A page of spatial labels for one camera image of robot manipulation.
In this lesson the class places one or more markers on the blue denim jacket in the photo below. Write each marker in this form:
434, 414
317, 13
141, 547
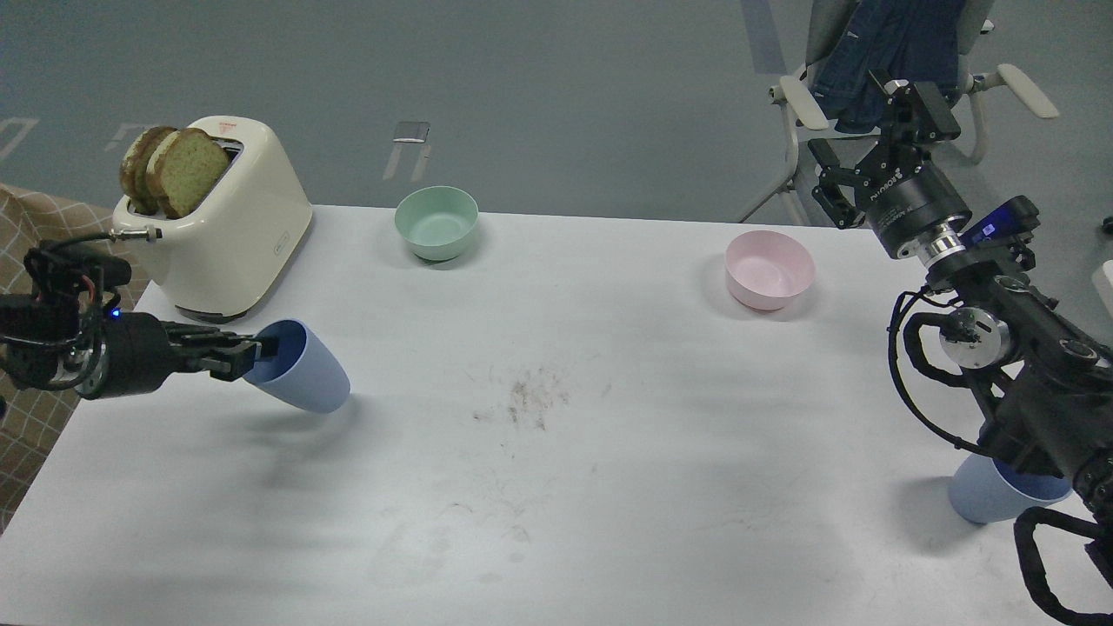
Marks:
910, 40

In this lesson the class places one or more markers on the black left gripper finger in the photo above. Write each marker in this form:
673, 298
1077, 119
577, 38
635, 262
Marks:
228, 364
226, 346

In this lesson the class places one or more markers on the blue cup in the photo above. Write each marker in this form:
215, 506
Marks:
302, 371
984, 490

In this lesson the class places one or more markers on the front bread slice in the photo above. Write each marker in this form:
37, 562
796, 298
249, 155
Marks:
182, 171

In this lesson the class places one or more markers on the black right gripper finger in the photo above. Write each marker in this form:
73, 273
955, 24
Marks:
832, 178
915, 112

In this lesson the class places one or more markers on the green bowl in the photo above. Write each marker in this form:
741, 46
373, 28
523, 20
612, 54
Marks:
437, 224

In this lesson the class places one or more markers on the beige checked cloth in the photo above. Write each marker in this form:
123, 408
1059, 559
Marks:
32, 419

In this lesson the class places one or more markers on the bread slice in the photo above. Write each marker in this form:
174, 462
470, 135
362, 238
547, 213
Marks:
182, 171
132, 172

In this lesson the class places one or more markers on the grey office chair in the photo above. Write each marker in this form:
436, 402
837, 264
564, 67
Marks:
803, 120

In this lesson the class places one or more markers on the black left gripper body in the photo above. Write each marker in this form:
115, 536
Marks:
138, 352

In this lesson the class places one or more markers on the rear bread slice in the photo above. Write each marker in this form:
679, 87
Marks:
132, 172

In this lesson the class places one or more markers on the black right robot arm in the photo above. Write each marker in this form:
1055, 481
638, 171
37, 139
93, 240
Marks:
1041, 384

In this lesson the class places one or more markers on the cream toaster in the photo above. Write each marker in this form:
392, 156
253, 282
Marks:
218, 262

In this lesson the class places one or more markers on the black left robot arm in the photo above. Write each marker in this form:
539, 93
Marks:
69, 333

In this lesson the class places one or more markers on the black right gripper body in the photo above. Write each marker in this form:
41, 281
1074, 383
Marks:
908, 197

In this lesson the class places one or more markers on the pink bowl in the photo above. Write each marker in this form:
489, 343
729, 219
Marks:
767, 270

